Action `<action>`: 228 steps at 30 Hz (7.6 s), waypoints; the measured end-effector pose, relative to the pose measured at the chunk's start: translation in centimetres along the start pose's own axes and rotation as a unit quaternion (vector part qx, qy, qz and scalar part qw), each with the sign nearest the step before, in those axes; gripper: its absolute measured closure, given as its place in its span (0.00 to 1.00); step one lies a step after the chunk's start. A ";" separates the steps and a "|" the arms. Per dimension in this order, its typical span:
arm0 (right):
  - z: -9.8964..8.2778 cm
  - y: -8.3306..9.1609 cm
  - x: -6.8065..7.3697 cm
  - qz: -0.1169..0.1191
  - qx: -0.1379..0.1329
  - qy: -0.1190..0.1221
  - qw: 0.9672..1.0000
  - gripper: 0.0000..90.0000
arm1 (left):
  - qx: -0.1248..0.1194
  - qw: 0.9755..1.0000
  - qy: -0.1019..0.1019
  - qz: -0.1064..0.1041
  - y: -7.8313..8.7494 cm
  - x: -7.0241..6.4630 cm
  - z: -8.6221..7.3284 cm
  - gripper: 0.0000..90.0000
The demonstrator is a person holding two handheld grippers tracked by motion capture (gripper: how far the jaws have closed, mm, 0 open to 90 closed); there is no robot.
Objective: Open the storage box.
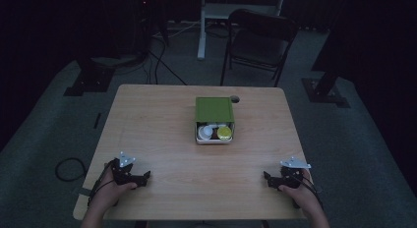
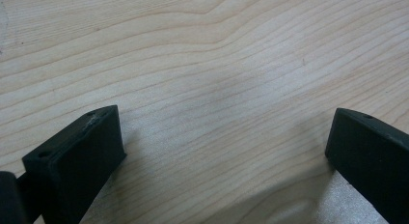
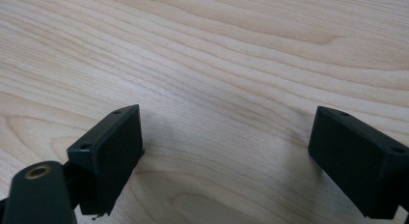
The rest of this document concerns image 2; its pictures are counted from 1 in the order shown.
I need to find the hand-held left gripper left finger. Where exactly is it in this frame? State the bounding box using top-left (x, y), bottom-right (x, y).
top-left (21, 104), bottom-right (127, 224)

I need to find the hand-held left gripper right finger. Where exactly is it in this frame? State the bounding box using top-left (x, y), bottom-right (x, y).
top-left (324, 107), bottom-right (409, 224)

